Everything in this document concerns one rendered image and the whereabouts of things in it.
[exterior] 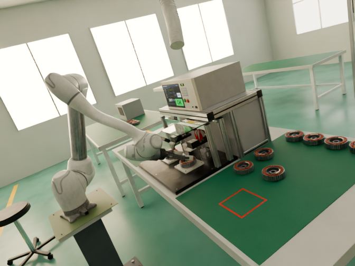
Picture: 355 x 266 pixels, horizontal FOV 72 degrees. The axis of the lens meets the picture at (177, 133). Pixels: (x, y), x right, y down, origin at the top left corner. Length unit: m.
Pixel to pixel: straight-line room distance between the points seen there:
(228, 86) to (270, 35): 7.71
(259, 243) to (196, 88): 0.89
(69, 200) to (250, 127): 1.19
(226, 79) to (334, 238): 1.02
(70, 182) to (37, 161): 4.67
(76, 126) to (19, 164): 4.69
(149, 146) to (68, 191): 0.59
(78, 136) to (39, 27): 4.75
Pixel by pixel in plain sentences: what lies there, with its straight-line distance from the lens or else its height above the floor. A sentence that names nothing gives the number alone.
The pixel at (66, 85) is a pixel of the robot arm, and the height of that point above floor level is 1.49.
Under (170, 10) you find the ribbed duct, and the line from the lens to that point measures 2.96.
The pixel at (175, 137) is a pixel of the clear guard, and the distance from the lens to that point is 1.33.
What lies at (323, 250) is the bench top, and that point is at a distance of 1.00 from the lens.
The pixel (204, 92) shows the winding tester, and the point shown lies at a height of 1.21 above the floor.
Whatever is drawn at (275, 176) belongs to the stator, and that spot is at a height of 0.78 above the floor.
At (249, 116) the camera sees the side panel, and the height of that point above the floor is 0.98.
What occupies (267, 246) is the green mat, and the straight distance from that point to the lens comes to 1.00.
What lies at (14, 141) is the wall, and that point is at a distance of 6.18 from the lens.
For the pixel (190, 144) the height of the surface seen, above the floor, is 0.91.
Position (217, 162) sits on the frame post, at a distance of 1.50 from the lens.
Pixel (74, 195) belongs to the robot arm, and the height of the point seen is 0.89.
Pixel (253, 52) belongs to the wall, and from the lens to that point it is 8.65.
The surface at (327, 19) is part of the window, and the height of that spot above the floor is 1.18.
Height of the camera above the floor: 1.46
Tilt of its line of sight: 17 degrees down
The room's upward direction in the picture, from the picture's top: 18 degrees counter-clockwise
